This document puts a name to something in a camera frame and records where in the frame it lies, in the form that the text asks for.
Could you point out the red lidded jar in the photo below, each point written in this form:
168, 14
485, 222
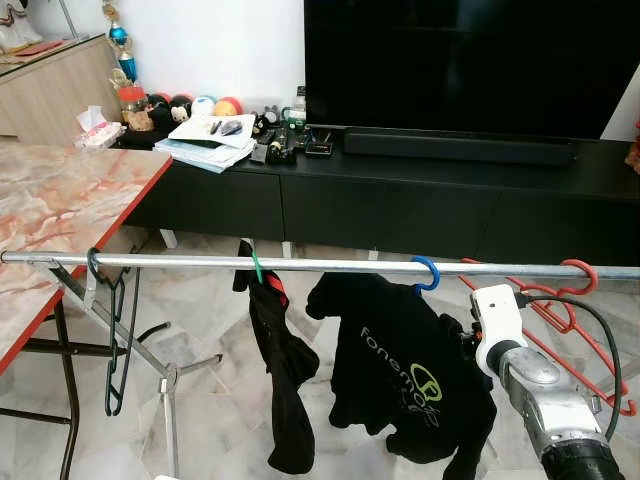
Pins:
131, 100

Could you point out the white figurine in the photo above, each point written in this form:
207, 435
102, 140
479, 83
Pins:
15, 25

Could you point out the blue clothes hanger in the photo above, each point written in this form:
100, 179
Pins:
432, 265

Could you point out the clear bottle green label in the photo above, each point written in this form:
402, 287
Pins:
299, 108

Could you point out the black soundbar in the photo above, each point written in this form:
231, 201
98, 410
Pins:
460, 147

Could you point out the black fonemax t-shirt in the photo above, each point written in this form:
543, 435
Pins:
390, 350

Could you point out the orange ball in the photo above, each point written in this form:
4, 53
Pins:
229, 106

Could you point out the blue gold trophy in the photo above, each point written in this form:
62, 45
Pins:
120, 40

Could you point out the black shirt red collar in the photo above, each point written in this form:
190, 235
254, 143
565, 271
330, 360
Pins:
285, 380

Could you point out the pink tissue pack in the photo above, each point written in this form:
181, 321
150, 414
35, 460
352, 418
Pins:
98, 128

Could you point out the black mouse plush toy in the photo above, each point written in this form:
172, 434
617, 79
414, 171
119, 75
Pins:
168, 112

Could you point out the black clothes hanger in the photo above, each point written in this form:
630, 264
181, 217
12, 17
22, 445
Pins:
90, 262

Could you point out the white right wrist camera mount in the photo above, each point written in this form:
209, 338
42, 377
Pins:
497, 320

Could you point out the silver metal clothes rack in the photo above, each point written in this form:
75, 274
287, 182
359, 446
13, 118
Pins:
330, 265

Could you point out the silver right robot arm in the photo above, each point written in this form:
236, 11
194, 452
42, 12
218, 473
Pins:
545, 400

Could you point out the black flat television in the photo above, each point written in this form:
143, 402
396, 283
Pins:
470, 60

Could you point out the white blue ball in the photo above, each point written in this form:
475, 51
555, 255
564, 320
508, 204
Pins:
203, 106

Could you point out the white paper stack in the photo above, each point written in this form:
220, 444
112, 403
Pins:
205, 140

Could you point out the marble pattern folding table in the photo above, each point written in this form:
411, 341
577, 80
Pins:
60, 210

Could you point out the beige wooden sideboard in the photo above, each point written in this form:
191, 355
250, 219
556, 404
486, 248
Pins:
50, 95

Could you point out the black low TV cabinet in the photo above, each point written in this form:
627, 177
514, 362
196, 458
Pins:
400, 210

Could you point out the green clothes hanger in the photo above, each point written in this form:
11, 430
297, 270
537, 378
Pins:
256, 268

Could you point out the red clothes hanger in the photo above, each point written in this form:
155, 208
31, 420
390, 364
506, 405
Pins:
592, 272

